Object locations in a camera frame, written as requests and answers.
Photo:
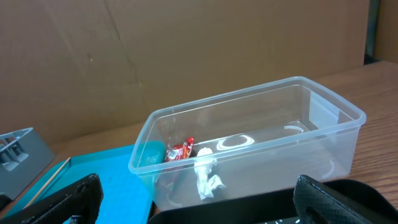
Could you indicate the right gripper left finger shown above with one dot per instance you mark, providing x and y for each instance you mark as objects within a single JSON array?
[{"x": 78, "y": 202}]

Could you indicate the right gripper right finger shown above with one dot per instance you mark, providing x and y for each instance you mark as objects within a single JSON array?
[{"x": 316, "y": 203}]

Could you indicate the wooden chopstick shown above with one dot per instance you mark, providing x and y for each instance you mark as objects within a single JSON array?
[{"x": 48, "y": 182}]

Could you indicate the red snack wrapper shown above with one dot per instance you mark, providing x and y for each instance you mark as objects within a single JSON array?
[{"x": 168, "y": 177}]

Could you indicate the white tissue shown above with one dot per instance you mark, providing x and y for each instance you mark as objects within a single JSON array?
[{"x": 206, "y": 184}]

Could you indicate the black waste tray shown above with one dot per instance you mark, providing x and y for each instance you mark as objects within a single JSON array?
[{"x": 276, "y": 207}]

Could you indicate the teal serving tray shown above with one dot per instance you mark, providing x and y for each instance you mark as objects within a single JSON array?
[{"x": 125, "y": 197}]

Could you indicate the grey plastic dish rack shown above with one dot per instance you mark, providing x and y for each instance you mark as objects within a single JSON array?
[{"x": 24, "y": 155}]

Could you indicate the clear plastic bin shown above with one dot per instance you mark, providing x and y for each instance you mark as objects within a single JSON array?
[{"x": 263, "y": 138}]

